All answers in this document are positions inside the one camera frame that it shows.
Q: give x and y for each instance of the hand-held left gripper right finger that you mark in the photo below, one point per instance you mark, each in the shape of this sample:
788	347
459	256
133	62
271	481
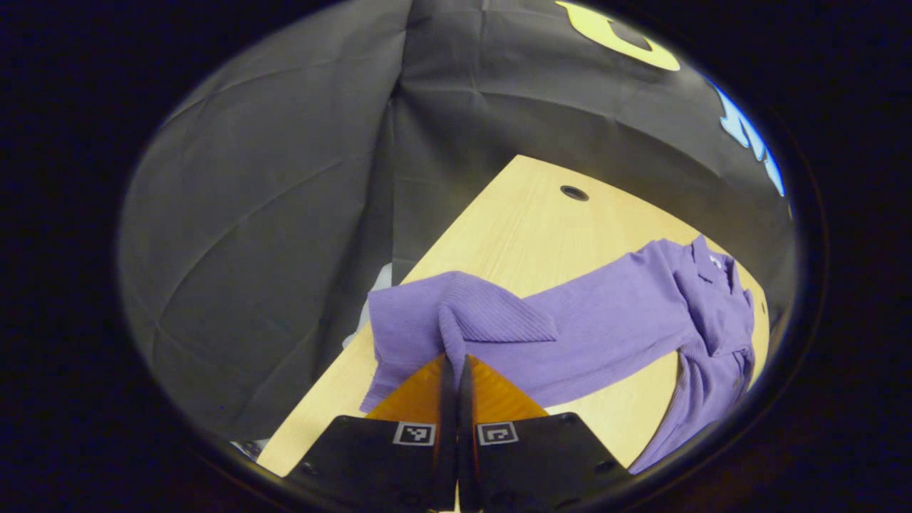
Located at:
541	463

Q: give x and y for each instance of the purple button shirt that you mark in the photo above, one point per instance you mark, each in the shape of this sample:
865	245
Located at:
605	328

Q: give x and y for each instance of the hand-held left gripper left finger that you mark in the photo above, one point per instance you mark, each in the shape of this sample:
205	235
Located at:
377	470

